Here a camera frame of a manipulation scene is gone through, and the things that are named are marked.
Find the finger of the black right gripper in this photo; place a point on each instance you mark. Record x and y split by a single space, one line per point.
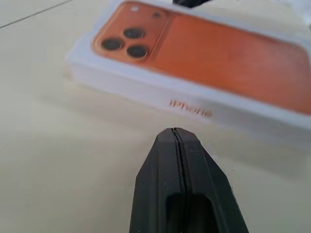
188 3

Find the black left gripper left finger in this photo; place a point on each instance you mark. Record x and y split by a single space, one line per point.
158 174

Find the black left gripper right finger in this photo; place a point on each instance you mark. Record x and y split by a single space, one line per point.
206 184

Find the white orange iPhone box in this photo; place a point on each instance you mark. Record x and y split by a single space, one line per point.
206 63

